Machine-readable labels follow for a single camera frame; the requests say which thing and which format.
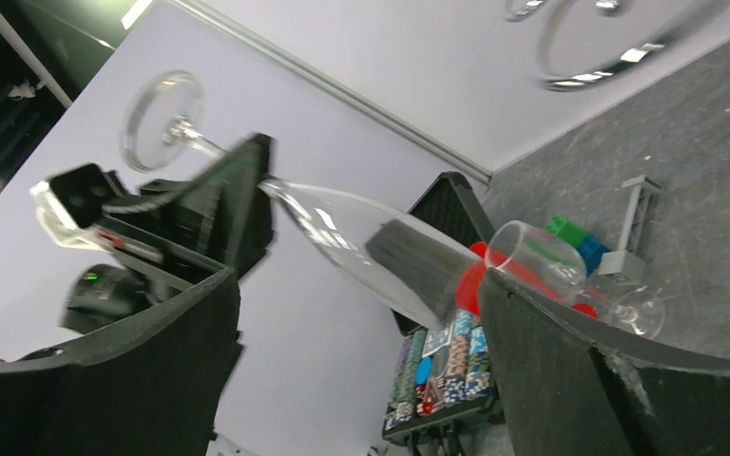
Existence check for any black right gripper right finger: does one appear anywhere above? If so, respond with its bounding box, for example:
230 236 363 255
478 272 730 455

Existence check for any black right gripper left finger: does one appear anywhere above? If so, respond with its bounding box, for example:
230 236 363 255
0 270 241 455

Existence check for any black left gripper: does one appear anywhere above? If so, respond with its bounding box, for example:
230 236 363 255
97 133 275 294

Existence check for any clear wine glass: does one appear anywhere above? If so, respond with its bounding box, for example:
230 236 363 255
121 70 477 330
484 220 666 339

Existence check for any red plastic wine glass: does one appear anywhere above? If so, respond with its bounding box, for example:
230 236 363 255
454 240 599 321

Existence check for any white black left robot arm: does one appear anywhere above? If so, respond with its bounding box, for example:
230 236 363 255
51 133 275 333

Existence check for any blue poker chip row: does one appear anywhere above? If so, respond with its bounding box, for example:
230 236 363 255
466 326 491 401

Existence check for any black poker chip case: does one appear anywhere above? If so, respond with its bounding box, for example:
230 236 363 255
382 172 505 455

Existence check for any grey toy column piece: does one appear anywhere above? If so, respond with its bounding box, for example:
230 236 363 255
597 175 662 285

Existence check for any blue toy brick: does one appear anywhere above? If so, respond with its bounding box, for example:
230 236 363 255
577 234 610 276

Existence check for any triangular red dice holder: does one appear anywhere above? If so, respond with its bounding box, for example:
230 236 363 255
415 378 445 417

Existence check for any playing card deck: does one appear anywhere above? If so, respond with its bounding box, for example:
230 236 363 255
421 321 454 358

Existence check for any blue round chip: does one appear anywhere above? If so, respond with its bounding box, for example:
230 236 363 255
414 356 433 386

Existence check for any green toy brick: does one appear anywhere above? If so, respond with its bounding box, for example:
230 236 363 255
545 215 589 248

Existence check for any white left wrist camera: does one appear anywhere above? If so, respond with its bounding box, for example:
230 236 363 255
30 162 128 251

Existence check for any aluminium frame rail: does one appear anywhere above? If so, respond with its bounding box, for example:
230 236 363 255
172 0 492 184

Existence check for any chrome wire glass rack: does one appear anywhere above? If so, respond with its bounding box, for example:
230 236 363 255
503 0 730 93

